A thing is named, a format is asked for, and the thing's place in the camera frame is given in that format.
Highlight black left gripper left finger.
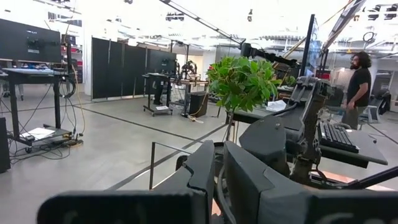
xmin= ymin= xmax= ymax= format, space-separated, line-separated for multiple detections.
xmin=154 ymin=139 xmax=216 ymax=224

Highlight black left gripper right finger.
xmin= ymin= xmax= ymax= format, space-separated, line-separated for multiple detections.
xmin=223 ymin=141 xmax=309 ymax=224

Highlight black box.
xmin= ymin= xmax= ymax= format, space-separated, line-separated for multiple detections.
xmin=188 ymin=91 xmax=210 ymax=118

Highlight white paper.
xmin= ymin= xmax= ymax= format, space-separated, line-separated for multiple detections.
xmin=266 ymin=99 xmax=287 ymax=113
xmin=20 ymin=126 xmax=57 ymax=141

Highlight green leafy tree plant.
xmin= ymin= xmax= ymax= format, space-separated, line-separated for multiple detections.
xmin=205 ymin=55 xmax=282 ymax=142

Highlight black keyboard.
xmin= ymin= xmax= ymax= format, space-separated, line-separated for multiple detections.
xmin=317 ymin=120 xmax=361 ymax=154

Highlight black rolling desk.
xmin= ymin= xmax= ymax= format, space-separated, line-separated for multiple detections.
xmin=142 ymin=72 xmax=175 ymax=118

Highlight black partition screens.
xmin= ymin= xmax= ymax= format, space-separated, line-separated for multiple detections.
xmin=91 ymin=36 xmax=178 ymax=101

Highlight person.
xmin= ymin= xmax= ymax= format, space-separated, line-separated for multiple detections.
xmin=341 ymin=51 xmax=373 ymax=131

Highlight office chair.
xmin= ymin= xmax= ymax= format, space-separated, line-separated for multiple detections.
xmin=359 ymin=88 xmax=393 ymax=124

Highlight black standing desk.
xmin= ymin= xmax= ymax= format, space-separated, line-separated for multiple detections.
xmin=0 ymin=67 xmax=85 ymax=155

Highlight black computer monitor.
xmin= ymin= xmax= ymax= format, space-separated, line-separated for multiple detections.
xmin=0 ymin=17 xmax=62 ymax=63

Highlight black articulated mount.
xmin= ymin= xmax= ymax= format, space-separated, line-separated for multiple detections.
xmin=239 ymin=42 xmax=299 ymax=68

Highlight black station frame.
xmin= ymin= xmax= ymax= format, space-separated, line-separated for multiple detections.
xmin=158 ymin=0 xmax=369 ymax=78

